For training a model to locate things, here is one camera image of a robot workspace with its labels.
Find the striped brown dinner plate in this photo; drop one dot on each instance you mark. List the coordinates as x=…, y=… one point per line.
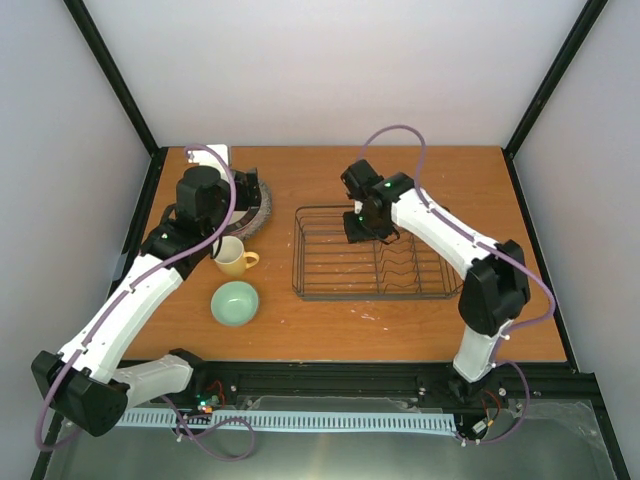
x=242, y=217

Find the black wire dish rack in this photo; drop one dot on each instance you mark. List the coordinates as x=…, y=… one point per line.
x=326, y=267

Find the light blue cable duct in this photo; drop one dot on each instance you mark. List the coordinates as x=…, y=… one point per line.
x=328, y=422

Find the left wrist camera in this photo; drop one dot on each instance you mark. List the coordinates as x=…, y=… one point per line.
x=212, y=155

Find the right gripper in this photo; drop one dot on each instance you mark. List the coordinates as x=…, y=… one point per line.
x=353, y=235

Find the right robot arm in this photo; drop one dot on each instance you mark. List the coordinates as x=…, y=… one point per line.
x=494, y=292

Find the light green ceramic bowl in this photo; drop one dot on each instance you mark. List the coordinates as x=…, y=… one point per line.
x=235, y=303

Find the grey speckled plate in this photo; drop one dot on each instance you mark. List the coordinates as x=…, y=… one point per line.
x=261, y=219

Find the yellow ceramic mug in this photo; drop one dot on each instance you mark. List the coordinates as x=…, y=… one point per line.
x=231, y=258

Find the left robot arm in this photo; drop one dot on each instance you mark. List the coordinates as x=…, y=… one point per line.
x=83, y=381

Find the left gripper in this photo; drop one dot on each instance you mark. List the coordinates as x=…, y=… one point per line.
x=242, y=201

